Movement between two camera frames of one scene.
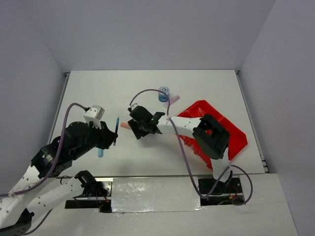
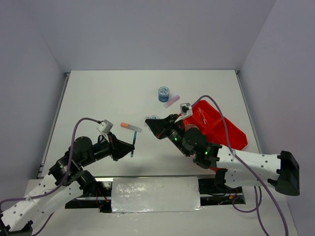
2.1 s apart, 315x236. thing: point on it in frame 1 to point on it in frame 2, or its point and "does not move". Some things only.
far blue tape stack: x=162 y=97 does not move
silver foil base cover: x=158 y=194 does not move
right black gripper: x=134 y=125 to x=160 y=127
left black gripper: x=108 y=135 to x=118 y=148
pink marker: x=172 y=99 does not move
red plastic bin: x=237 y=139 does not move
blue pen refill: x=114 y=141 to x=135 y=136
